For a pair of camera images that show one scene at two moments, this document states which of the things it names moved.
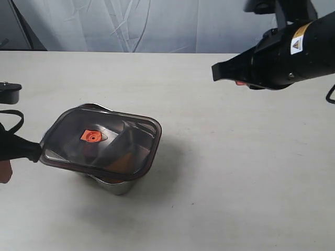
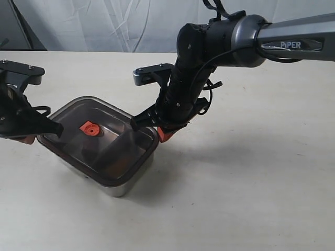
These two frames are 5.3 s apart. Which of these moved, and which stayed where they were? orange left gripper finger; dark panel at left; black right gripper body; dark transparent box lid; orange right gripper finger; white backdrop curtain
Moved: black right gripper body; orange right gripper finger; dark transparent box lid; orange left gripper finger
Stayed: dark panel at left; white backdrop curtain
